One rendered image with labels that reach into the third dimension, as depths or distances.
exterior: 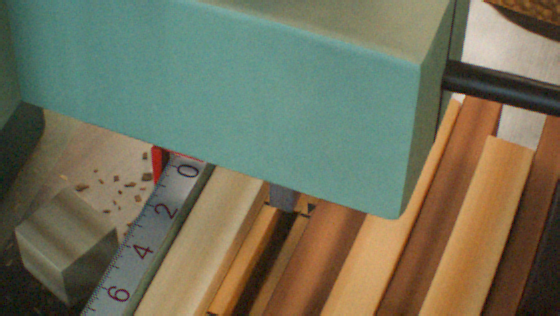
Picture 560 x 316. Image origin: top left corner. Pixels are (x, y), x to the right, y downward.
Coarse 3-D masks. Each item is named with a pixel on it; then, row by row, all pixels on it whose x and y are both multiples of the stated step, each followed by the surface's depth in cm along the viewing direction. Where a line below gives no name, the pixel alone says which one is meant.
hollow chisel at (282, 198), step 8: (272, 184) 43; (272, 192) 43; (280, 192) 43; (288, 192) 43; (296, 192) 43; (272, 200) 43; (280, 200) 43; (288, 200) 43; (296, 200) 43; (280, 208) 43; (288, 208) 43
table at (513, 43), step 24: (480, 0) 59; (480, 24) 58; (504, 24) 58; (528, 24) 58; (552, 24) 58; (480, 48) 57; (504, 48) 57; (528, 48) 57; (552, 48) 57; (528, 72) 56; (552, 72) 56; (456, 96) 54; (504, 120) 54; (528, 120) 54; (528, 144) 53
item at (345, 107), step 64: (64, 0) 35; (128, 0) 34; (192, 0) 33; (256, 0) 33; (320, 0) 33; (384, 0) 33; (448, 0) 34; (64, 64) 37; (128, 64) 36; (192, 64) 35; (256, 64) 34; (320, 64) 33; (384, 64) 32; (128, 128) 38; (192, 128) 37; (256, 128) 36; (320, 128) 35; (384, 128) 34; (320, 192) 37; (384, 192) 36
